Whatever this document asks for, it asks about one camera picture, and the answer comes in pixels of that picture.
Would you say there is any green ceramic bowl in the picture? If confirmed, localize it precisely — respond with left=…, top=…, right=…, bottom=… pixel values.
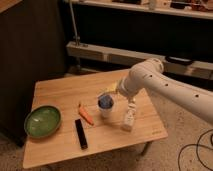
left=24, top=106, right=61, bottom=139

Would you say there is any white small bottle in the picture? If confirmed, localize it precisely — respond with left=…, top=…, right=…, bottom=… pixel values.
left=122, top=103, right=136, bottom=131

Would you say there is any black handle on shelf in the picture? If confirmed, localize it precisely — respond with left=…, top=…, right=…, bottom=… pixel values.
left=165, top=56, right=194, bottom=66

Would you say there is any wooden table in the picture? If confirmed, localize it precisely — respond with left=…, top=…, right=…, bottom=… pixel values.
left=23, top=70, right=168, bottom=169

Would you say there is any black cable on floor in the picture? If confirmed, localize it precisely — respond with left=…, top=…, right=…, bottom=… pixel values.
left=177, top=129, right=213, bottom=171

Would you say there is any metal pole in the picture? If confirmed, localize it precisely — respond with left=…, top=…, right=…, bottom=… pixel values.
left=69, top=0, right=80, bottom=46

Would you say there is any black rectangular bar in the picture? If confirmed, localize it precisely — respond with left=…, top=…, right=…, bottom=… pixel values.
left=75, top=119, right=88, bottom=150

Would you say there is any white cup with blue item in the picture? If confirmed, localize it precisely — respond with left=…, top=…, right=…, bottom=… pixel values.
left=98, top=94, right=114, bottom=118

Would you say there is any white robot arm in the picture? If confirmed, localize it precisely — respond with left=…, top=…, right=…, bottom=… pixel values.
left=117, top=58, right=213, bottom=125

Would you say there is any upper wooden shelf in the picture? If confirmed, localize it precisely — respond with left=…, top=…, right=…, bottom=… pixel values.
left=63, top=0, right=213, bottom=20

